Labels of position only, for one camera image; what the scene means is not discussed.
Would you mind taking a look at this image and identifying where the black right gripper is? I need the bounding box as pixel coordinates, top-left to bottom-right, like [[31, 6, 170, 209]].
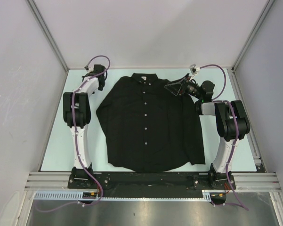
[[165, 73, 202, 100]]

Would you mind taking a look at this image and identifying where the black button-up shirt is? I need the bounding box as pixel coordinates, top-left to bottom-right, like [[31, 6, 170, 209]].
[[96, 73, 205, 173]]

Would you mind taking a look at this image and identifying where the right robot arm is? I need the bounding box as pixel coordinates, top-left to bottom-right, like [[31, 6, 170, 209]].
[[164, 74, 251, 190]]

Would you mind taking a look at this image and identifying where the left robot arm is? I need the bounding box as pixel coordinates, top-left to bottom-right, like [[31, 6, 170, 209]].
[[62, 65, 107, 189]]

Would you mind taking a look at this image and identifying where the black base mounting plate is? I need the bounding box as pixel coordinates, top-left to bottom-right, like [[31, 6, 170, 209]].
[[68, 171, 236, 198]]

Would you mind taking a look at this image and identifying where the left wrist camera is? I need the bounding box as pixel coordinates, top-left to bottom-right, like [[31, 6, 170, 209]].
[[84, 66, 94, 73]]

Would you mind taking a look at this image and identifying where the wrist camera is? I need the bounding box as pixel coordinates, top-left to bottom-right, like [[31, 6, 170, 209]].
[[84, 66, 94, 73], [189, 64, 200, 77]]

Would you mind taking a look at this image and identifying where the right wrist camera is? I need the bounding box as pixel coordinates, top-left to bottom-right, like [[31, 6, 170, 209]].
[[189, 64, 200, 77]]

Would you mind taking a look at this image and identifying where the aluminium front frame rail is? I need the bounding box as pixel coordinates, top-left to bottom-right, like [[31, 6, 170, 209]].
[[24, 172, 281, 192]]

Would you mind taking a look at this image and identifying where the grey cable duct rail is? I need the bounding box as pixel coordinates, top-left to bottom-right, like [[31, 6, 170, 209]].
[[33, 191, 211, 202]]

